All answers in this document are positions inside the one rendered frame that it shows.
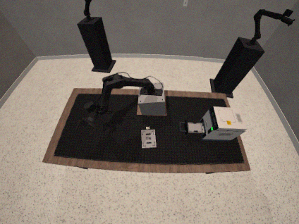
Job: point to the white benchtop heat sealer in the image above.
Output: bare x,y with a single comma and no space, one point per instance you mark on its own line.
220,124

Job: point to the pale pink sheet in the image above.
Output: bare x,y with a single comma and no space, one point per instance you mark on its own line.
193,127

